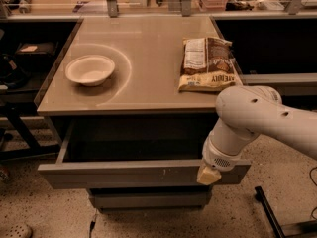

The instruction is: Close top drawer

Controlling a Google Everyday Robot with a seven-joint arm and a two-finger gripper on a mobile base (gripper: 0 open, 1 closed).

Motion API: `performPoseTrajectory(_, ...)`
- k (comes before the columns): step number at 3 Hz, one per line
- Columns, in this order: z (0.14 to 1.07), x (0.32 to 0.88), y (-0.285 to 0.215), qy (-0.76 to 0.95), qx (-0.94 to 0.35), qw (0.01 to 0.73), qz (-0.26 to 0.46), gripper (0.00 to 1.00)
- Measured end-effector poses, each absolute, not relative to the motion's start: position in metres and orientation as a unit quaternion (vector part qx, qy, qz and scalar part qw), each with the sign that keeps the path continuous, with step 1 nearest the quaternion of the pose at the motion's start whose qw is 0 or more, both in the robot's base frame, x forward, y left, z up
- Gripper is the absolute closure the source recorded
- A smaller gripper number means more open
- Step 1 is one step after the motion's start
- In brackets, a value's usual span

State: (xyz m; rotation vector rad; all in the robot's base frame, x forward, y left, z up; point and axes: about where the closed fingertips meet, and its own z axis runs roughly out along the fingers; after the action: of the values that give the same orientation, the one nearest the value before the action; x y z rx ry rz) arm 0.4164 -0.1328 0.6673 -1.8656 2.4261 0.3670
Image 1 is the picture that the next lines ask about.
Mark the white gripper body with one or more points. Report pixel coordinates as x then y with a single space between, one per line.
218 158

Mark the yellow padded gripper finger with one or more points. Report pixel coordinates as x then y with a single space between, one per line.
207 175

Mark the grey top drawer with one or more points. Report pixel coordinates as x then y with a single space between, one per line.
124 153

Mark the grey drawer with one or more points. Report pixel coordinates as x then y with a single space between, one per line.
124 153
106 199

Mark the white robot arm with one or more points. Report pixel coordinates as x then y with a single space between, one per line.
245 112

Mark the grey drawer cabinet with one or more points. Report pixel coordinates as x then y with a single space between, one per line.
147 52

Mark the grey bottom drawer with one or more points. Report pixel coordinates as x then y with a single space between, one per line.
106 199

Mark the brown yellow snack bag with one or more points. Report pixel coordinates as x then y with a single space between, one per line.
207 65

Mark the black floor stand bar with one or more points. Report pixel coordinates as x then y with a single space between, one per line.
306 229

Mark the white paper bowl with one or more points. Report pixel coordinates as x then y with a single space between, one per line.
90 70

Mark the white perforated shoe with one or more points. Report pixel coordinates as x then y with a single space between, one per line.
17 231

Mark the black box on shelf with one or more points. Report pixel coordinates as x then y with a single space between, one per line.
36 52

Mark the black side table frame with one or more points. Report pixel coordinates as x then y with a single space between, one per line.
34 148

